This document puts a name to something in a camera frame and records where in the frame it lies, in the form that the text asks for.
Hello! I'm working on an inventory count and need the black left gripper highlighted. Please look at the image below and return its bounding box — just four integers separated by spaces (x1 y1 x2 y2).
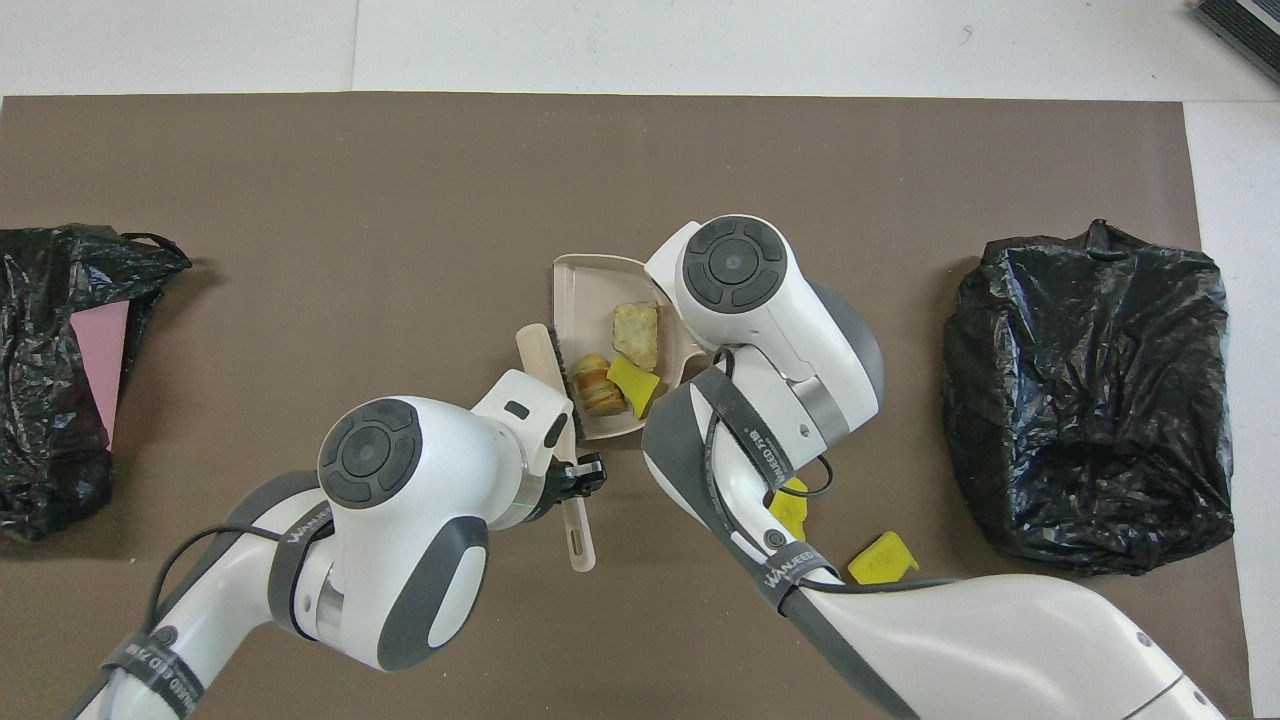
520 453 608 526

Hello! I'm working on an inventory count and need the striped croissant toy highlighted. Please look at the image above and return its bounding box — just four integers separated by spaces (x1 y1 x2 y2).
570 355 628 417

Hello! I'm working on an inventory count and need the yellow sponge wedge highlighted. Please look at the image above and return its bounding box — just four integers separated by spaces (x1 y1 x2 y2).
607 357 663 419

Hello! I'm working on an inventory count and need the beige brush with black bristles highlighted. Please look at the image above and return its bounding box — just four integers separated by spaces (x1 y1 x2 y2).
515 322 598 573

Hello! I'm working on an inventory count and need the pale bread slice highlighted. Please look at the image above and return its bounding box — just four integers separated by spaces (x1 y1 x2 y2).
612 302 661 373

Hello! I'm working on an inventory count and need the beige plastic dustpan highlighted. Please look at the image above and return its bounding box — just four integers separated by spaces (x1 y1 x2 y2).
553 253 706 439

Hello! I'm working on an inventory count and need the curved yellow sponge piece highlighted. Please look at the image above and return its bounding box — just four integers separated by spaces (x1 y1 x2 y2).
768 478 809 541

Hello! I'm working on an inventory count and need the notched yellow sponge piece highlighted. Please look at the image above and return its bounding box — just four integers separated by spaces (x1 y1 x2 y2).
848 531 920 586

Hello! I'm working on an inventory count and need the pink plastic bin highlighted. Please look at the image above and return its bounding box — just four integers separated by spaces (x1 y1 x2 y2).
70 300 131 451

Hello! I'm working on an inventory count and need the black bag lined bin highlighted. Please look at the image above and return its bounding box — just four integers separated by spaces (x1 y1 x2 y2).
941 219 1235 577

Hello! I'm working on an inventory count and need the black bag over pink bin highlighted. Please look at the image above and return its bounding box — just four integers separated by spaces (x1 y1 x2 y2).
0 224 193 543

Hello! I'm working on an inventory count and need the brown table mat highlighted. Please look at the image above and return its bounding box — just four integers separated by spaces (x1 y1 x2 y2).
0 93 1254 720

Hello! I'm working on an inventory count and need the dark ribbed device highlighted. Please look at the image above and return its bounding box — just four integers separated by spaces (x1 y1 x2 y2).
1193 0 1280 86

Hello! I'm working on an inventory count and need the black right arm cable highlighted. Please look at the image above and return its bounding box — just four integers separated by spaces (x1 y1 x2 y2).
703 348 961 596

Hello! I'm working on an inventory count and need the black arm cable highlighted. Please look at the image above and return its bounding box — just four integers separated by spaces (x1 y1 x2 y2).
703 348 961 596
148 525 301 641

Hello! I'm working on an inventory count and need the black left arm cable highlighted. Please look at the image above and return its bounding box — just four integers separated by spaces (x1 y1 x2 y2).
148 525 301 641

